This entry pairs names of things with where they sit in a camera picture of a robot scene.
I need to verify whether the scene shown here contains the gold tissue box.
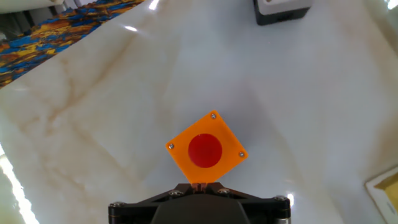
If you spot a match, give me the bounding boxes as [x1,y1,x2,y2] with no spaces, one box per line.
[364,166,398,224]

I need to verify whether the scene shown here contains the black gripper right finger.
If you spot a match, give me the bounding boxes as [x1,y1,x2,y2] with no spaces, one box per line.
[198,182,292,224]

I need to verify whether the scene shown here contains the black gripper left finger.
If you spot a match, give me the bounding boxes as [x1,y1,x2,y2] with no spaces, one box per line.
[108,182,200,224]

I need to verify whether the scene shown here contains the grey box red mushroom button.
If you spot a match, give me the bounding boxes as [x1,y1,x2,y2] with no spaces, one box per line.
[252,0,312,26]

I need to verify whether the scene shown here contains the orange box red button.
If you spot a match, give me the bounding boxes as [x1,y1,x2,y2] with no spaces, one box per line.
[165,110,249,185]

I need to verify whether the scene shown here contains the marble pattern mat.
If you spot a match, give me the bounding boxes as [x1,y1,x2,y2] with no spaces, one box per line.
[0,0,398,224]

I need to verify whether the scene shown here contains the blue starry night cloth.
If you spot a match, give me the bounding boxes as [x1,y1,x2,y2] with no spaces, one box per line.
[0,0,146,90]

